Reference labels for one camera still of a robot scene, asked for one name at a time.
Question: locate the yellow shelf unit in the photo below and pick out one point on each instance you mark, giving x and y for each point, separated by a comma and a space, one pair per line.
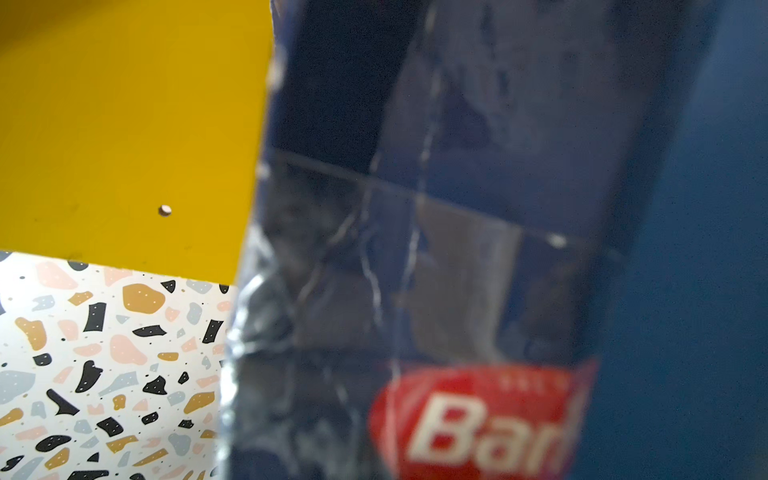
131, 134

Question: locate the blue Barilla pasta box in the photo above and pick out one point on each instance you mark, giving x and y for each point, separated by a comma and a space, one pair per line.
447, 196

